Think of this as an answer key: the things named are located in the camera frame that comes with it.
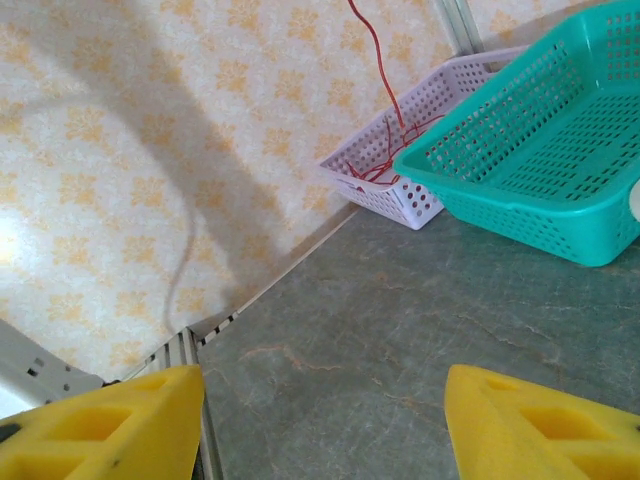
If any thin red cable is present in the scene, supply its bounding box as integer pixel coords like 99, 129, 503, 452
344, 112, 446, 189
347, 0, 406, 129

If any aluminium table edge profile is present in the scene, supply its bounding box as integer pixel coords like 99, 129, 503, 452
124, 304, 241, 480

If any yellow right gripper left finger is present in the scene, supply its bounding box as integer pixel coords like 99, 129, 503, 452
0, 363, 207, 480

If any lavender perforated plastic basket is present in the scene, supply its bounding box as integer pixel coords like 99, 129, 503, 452
319, 44, 531, 231

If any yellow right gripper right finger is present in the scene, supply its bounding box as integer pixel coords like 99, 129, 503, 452
443, 363, 640, 480

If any aluminium frame post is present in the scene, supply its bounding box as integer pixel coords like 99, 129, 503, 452
432, 0, 484, 59

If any teal perforated plastic basket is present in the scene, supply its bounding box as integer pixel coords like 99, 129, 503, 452
392, 0, 640, 269

